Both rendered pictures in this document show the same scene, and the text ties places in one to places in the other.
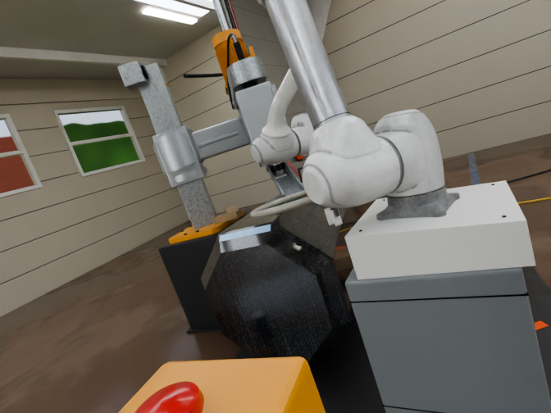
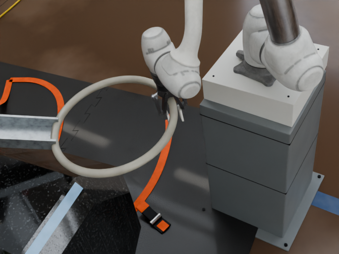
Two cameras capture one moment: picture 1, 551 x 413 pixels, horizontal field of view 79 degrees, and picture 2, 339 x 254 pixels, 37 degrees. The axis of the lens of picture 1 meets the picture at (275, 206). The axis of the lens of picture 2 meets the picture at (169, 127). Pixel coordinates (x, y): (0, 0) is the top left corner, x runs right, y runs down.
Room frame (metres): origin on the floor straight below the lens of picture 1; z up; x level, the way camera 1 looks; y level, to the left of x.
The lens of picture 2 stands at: (1.15, 1.16, 2.32)
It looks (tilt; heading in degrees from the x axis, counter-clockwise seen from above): 48 degrees down; 277
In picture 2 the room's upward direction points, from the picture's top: 11 degrees counter-clockwise
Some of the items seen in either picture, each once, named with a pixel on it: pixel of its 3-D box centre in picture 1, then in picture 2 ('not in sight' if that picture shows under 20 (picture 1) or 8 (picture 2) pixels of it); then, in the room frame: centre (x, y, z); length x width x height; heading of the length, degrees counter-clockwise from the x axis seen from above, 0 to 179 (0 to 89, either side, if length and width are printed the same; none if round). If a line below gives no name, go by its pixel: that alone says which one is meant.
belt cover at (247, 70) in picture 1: (247, 88); not in sight; (2.51, -0.08, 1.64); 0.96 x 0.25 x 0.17; 3
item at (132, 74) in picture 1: (134, 74); not in sight; (2.61, 0.66, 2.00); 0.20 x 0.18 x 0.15; 65
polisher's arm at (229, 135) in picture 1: (203, 144); not in sight; (2.76, 0.38, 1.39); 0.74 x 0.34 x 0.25; 97
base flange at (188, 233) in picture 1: (207, 225); not in sight; (2.74, 0.58, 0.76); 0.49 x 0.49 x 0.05; 65
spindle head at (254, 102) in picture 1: (262, 125); not in sight; (2.24, -0.09, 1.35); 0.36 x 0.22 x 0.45; 3
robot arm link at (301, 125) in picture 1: (304, 134); (159, 51); (1.30, -0.19, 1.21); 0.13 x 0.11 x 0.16; 116
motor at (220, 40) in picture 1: (235, 60); not in sight; (2.82, -0.08, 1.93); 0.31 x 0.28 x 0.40; 93
